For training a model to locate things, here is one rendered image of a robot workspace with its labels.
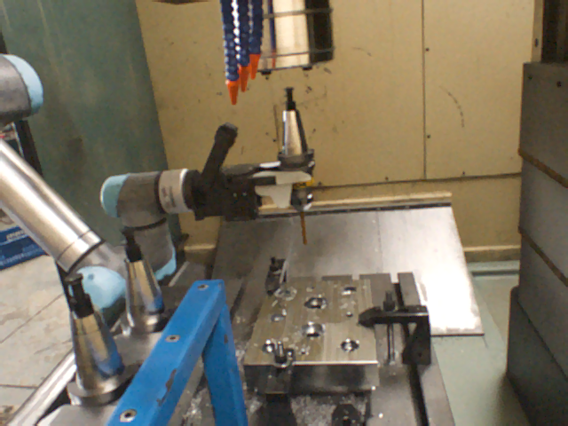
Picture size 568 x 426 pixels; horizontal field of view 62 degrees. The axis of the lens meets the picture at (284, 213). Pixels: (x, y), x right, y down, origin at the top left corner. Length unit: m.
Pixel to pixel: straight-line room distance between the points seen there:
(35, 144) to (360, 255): 1.08
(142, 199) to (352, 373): 0.46
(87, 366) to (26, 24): 0.99
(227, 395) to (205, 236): 1.38
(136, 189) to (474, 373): 1.00
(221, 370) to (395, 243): 1.20
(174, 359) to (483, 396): 1.00
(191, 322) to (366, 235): 1.31
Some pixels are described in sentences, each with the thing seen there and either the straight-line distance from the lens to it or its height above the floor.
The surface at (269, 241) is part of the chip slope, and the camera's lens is 1.82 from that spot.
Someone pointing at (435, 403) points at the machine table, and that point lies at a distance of 0.90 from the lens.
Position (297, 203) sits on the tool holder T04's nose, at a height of 1.25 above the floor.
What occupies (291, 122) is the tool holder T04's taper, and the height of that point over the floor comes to 1.38.
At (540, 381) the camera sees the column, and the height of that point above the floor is 0.77.
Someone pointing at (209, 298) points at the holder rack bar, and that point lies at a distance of 0.58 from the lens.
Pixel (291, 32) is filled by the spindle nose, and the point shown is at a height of 1.51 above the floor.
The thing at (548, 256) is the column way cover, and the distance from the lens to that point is 0.98.
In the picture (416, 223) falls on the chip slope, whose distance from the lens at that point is 1.83.
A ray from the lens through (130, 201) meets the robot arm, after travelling 0.85.
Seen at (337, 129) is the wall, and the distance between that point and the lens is 1.80.
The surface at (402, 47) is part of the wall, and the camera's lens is 1.78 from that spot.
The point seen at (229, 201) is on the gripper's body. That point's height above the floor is 1.26.
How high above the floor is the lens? 1.50
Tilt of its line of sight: 19 degrees down
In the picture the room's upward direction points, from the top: 7 degrees counter-clockwise
